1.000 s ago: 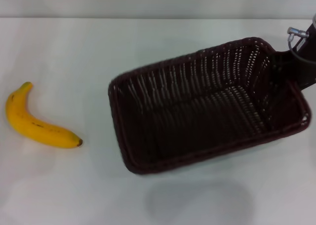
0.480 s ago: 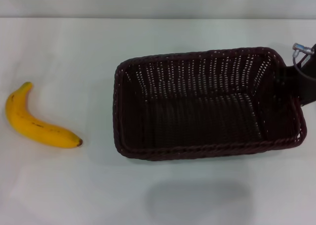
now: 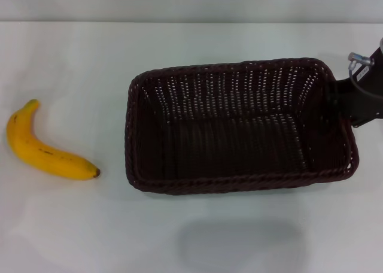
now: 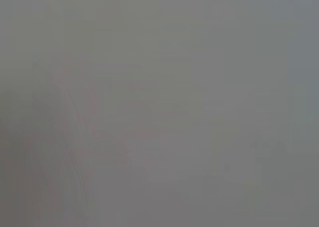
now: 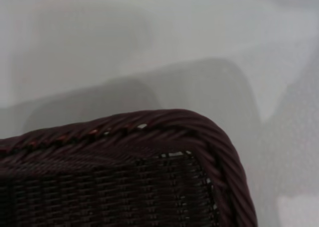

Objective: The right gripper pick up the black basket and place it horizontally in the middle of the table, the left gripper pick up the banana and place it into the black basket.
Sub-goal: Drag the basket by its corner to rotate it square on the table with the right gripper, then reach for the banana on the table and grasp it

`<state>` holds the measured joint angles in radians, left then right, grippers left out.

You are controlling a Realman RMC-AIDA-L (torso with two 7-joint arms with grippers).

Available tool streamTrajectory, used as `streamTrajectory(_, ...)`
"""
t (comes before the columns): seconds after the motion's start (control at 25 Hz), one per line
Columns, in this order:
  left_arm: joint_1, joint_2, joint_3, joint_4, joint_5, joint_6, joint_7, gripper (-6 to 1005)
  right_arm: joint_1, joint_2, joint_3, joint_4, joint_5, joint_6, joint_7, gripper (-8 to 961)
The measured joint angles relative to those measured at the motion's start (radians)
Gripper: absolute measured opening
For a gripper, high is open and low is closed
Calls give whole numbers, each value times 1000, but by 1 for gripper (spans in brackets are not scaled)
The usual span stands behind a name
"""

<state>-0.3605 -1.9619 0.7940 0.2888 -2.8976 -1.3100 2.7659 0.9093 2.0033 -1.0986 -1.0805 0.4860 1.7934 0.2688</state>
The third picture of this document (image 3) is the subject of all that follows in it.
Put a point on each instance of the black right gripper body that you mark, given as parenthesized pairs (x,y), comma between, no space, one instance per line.
(369,93)

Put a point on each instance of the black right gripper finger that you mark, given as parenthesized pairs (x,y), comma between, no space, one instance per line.
(344,98)
(332,105)

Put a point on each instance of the dark brown woven basket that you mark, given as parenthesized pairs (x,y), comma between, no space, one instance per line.
(227,141)

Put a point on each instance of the yellow banana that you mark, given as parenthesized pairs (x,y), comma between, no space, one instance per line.
(36,156)

